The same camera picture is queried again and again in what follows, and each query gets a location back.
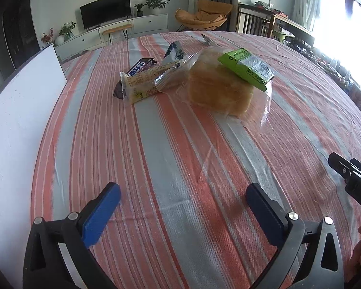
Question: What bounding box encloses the bread loaf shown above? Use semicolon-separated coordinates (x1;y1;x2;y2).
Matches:
155;46;273;127

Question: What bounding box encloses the beige biscuit packet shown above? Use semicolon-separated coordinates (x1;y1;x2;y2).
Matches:
120;61;181;105

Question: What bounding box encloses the grey triangular snack pouch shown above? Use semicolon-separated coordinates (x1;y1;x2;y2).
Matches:
161;41;186;66

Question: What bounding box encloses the dark chocolate bar wrapper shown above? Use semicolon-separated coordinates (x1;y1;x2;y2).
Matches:
113;58;157;100

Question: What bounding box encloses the long stick snack packet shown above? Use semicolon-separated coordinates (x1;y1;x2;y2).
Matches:
201;34;220;47

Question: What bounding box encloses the striped red grey tablecloth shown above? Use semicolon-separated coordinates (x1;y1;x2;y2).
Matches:
30;32;361;288

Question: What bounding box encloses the white board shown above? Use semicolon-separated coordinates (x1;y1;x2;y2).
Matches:
0;46;66;288

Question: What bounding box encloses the wooden side table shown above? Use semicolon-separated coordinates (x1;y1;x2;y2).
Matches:
236;3;314;46

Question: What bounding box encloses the orange lounge chair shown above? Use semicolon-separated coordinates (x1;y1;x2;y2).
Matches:
175;0;233;31

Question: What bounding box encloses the red flower plant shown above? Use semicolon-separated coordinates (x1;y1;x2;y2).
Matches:
41;27;54;46

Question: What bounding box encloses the potted plant in white vase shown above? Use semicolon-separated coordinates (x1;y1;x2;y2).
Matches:
55;22;77;46

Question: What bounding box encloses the small wooden bench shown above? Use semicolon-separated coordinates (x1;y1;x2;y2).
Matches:
102;23;133;44

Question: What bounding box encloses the dark display cabinet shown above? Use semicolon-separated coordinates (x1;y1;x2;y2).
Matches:
2;0;40;69

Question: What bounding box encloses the white tv cabinet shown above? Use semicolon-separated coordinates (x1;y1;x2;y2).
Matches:
55;14;169;61

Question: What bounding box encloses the black television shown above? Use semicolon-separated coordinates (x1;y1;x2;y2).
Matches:
80;0;132;29

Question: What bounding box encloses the small dark potted plant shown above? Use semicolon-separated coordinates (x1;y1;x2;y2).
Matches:
134;3;144;17

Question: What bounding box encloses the large green potted plant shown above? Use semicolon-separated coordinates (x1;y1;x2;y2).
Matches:
144;0;171;14

